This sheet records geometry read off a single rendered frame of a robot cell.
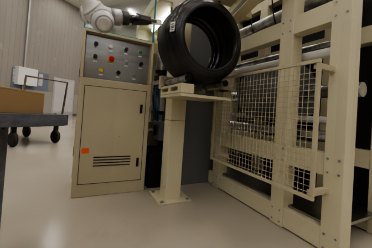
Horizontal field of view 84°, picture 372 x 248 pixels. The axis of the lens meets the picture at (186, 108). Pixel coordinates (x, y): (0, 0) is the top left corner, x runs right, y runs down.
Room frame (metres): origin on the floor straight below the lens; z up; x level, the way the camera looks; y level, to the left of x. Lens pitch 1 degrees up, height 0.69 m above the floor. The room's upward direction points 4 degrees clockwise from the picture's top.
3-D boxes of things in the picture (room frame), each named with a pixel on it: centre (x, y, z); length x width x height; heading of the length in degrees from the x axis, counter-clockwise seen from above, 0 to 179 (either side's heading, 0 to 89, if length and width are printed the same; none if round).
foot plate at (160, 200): (1.70, 0.08, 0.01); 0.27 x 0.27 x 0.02; 27
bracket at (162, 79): (1.63, 0.03, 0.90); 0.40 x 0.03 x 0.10; 117
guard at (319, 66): (1.42, -0.45, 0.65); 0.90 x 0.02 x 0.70; 27
